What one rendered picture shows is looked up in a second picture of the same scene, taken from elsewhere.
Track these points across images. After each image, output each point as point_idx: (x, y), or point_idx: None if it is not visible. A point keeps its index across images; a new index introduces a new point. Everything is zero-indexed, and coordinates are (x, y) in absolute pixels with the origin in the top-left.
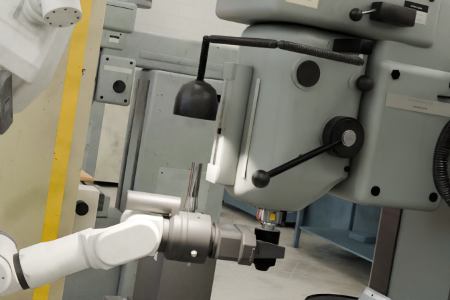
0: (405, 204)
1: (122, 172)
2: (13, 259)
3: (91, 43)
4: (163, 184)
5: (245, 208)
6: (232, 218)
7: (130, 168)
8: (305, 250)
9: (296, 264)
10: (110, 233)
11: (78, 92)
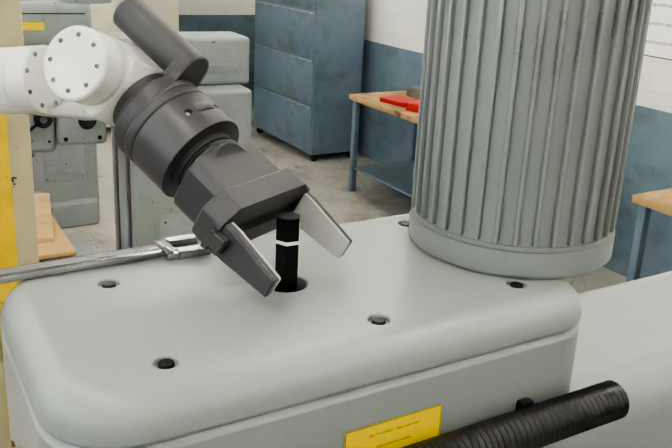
0: None
1: (116, 213)
2: None
3: (16, 140)
4: (170, 235)
5: (289, 141)
6: (275, 156)
7: (125, 214)
8: (364, 194)
9: (355, 220)
10: None
11: (12, 210)
